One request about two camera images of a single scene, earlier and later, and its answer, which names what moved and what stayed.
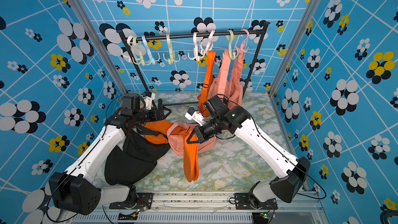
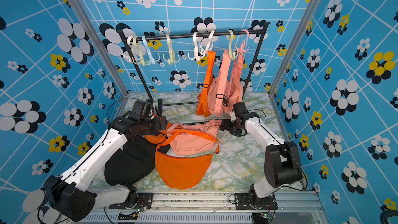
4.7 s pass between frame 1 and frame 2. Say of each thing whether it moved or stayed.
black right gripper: moved
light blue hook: stayed
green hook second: stayed
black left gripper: moved
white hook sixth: stayed
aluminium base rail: stayed
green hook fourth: stayed
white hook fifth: stayed
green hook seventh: stayed
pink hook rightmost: stayed
